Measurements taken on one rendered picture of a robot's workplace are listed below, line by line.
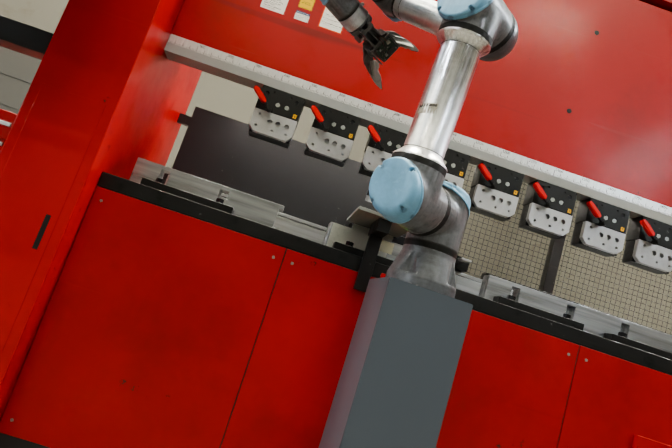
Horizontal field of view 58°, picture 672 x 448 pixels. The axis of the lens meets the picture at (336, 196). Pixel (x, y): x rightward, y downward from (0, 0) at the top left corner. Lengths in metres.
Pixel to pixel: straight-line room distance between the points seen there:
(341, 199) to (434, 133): 1.38
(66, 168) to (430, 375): 1.17
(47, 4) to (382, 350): 10.09
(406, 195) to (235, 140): 1.53
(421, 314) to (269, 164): 1.48
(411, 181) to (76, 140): 1.07
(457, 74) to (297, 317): 0.93
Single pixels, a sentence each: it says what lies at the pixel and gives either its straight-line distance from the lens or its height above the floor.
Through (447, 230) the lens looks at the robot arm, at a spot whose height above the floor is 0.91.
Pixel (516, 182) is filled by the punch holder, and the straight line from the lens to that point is 2.17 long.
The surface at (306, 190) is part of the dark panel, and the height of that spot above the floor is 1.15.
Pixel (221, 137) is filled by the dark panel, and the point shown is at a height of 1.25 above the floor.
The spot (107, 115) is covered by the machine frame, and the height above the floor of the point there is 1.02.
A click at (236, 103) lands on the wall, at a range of 9.99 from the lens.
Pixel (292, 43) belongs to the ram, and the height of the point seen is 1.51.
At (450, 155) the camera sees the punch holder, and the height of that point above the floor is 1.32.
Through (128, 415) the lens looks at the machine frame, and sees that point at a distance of 1.91.
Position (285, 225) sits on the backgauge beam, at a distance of 2.24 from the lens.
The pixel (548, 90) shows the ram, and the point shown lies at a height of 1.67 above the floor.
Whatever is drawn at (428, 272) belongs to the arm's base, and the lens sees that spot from 1.24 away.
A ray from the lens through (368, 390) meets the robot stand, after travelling 1.20.
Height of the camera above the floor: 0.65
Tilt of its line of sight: 12 degrees up
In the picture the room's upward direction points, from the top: 18 degrees clockwise
